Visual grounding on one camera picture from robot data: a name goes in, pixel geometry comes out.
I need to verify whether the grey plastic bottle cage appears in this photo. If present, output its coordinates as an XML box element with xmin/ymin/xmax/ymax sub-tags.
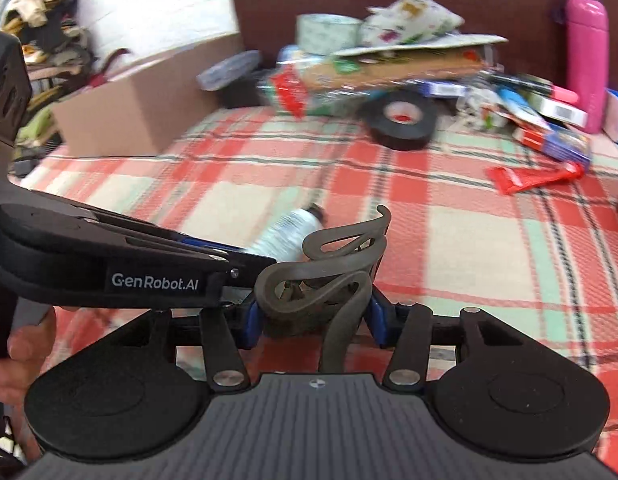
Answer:
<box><xmin>254</xmin><ymin>205</ymin><xmax>391</xmax><ymax>374</ymax></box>

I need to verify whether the white bottle black cap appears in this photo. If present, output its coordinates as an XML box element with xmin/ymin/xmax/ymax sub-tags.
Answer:
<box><xmin>246</xmin><ymin>204</ymin><xmax>325</xmax><ymax>262</ymax></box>

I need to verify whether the left human hand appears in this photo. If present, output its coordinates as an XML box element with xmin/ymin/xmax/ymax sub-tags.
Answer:
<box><xmin>0</xmin><ymin>307</ymin><xmax>56</xmax><ymax>462</ymax></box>

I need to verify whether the plaid red green blanket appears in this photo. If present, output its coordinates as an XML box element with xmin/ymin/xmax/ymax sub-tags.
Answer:
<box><xmin>24</xmin><ymin>108</ymin><xmax>618</xmax><ymax>472</ymax></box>

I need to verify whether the brown cardboard box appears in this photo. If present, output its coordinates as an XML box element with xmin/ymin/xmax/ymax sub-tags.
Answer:
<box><xmin>51</xmin><ymin>32</ymin><xmax>243</xmax><ymax>157</ymax></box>

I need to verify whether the red plastic wrapper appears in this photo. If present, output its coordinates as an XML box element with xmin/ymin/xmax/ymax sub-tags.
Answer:
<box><xmin>485</xmin><ymin>162</ymin><xmax>585</xmax><ymax>195</ymax></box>

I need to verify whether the black tape roll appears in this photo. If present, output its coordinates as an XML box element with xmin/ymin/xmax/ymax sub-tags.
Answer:
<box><xmin>359</xmin><ymin>90</ymin><xmax>438</xmax><ymax>151</ymax></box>

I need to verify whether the red packet with characters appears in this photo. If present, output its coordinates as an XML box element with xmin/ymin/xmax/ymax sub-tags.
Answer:
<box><xmin>270</xmin><ymin>65</ymin><xmax>309</xmax><ymax>118</ymax></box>

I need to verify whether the pile of folded clothes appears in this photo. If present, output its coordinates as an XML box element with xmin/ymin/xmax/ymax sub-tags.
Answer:
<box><xmin>0</xmin><ymin>0</ymin><xmax>94</xmax><ymax>179</ymax></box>

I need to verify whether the grey pouch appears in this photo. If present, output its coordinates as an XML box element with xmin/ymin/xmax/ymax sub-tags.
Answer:
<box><xmin>196</xmin><ymin>50</ymin><xmax>261</xmax><ymax>92</ymax></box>

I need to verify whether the red blue small box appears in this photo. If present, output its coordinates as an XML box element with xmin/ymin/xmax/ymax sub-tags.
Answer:
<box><xmin>513</xmin><ymin>124</ymin><xmax>591</xmax><ymax>170</ymax></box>

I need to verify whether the floral white insole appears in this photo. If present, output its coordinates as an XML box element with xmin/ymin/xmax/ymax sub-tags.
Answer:
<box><xmin>359</xmin><ymin>0</ymin><xmax>464</xmax><ymax>47</ymax></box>

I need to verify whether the pink thermos bottle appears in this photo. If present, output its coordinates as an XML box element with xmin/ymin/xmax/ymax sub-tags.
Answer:
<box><xmin>564</xmin><ymin>0</ymin><xmax>610</xmax><ymax>133</ymax></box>

